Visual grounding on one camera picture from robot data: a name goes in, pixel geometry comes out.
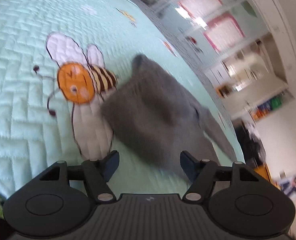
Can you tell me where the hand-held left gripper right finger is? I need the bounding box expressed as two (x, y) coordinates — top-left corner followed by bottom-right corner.
(180, 150), (260, 203)

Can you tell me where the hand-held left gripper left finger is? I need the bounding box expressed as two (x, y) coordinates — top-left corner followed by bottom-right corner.
(39, 150), (120, 203)

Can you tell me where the grey garment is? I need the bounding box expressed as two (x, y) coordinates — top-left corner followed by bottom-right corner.
(100, 54), (244, 181)

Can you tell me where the dark clothes pile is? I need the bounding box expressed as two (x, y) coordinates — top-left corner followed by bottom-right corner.
(234, 119), (267, 168)

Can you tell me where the white glass-door cabinet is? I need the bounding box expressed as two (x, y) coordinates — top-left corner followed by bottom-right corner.
(148, 0), (296, 121)

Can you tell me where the mint quilted bee blanket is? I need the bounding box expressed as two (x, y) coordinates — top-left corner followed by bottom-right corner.
(0, 0), (241, 202)

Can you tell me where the wooden bed frame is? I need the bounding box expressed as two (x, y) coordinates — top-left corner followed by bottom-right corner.
(253, 162), (273, 183)

